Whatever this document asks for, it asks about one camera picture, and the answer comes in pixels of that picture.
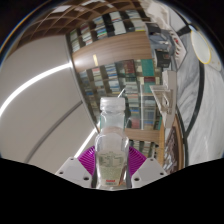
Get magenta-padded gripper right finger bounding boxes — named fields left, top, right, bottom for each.
left=125, top=146, right=168, bottom=189

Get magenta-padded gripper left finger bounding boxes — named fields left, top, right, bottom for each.
left=54, top=146, right=98, bottom=188

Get clear plastic bottle white cap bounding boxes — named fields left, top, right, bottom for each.
left=94, top=96, right=130, bottom=190

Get white ramp architectural model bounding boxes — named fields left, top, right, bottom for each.
left=149, top=69, right=178, bottom=116

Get ceiling light strips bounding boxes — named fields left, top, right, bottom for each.
left=0, top=61, right=98, bottom=158

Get dark grey building model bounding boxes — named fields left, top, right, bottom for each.
left=147, top=22, right=175, bottom=69

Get tall wooden bookshelf with books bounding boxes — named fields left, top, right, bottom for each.
left=68, top=9, right=168, bottom=158

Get wooden cubby shelf unit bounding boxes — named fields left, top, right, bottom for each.
left=18, top=0, right=143, bottom=46

